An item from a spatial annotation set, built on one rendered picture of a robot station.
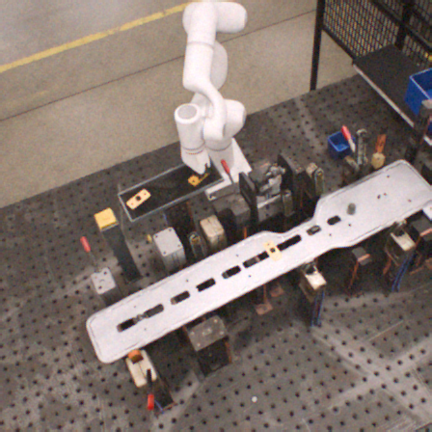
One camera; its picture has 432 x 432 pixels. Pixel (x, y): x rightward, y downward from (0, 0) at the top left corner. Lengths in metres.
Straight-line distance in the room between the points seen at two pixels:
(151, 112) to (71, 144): 0.59
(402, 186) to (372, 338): 0.60
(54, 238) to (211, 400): 1.02
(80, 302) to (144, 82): 2.13
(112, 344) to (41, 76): 2.85
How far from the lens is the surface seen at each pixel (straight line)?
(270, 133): 2.67
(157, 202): 1.91
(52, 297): 2.38
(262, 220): 2.06
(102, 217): 1.93
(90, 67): 4.30
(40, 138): 3.92
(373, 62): 2.56
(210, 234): 1.90
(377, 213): 2.07
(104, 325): 1.92
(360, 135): 2.01
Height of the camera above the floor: 2.72
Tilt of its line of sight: 57 degrees down
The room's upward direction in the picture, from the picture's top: 9 degrees counter-clockwise
